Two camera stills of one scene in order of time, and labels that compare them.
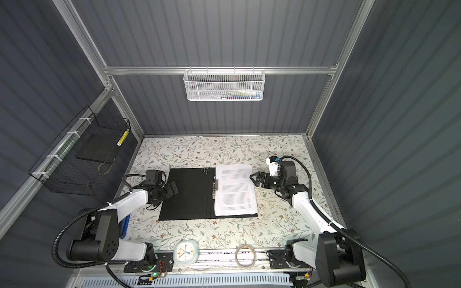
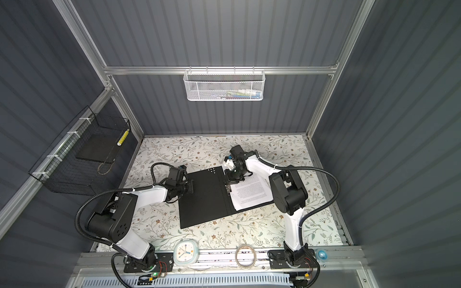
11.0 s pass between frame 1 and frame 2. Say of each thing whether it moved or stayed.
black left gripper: moved
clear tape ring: stayed
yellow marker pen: stayed
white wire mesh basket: stayed
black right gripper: moved
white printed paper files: moved
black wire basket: stayed
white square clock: stayed
